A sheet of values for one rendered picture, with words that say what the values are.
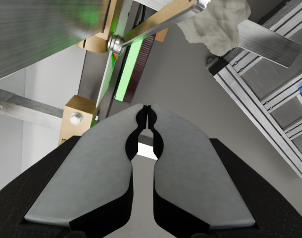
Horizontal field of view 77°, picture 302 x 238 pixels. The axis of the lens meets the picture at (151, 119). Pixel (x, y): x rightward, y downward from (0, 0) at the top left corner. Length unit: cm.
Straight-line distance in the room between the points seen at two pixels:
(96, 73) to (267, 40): 32
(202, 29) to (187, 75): 94
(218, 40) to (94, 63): 28
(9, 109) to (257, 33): 40
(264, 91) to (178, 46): 50
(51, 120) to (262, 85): 96
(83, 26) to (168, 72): 101
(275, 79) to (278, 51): 82
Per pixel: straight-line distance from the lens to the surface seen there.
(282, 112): 124
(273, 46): 30
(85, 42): 26
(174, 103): 124
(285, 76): 114
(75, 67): 55
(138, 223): 217
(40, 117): 40
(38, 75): 60
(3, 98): 42
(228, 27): 26
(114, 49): 26
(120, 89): 45
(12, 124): 66
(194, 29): 25
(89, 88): 47
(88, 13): 18
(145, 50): 42
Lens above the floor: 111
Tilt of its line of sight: 60 degrees down
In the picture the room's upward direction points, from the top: 179 degrees counter-clockwise
